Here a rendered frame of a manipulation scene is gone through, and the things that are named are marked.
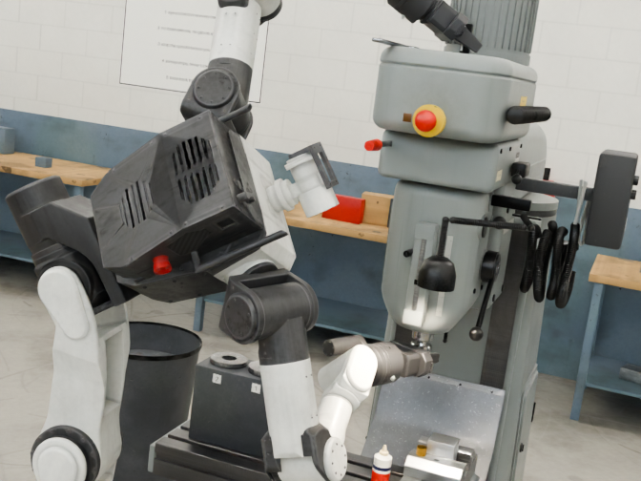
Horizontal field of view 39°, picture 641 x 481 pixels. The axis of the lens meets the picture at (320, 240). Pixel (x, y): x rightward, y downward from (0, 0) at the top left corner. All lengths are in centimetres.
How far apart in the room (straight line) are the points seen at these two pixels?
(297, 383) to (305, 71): 508
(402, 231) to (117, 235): 60
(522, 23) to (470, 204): 47
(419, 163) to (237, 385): 70
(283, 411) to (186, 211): 38
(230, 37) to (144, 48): 529
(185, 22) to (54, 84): 126
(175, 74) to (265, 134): 85
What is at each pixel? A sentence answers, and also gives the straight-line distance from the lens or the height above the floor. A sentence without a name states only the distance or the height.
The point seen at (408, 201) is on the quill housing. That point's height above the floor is 158.
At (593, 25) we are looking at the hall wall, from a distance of 613.
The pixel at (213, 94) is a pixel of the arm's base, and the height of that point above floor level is 176.
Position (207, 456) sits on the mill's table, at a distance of 216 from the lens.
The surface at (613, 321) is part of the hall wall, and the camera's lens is 624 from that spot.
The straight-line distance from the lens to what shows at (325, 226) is 565.
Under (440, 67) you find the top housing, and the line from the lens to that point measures 172.
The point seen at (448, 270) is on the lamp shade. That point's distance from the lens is 172.
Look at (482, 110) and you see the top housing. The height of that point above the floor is 179.
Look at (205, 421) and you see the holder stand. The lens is 221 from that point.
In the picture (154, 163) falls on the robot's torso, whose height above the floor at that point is 163.
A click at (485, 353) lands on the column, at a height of 117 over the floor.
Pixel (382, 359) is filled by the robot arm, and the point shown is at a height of 127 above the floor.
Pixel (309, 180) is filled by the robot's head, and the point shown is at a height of 163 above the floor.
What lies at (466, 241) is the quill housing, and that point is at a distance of 187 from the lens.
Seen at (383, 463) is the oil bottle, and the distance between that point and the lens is 205.
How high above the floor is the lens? 183
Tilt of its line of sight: 11 degrees down
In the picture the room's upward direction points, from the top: 7 degrees clockwise
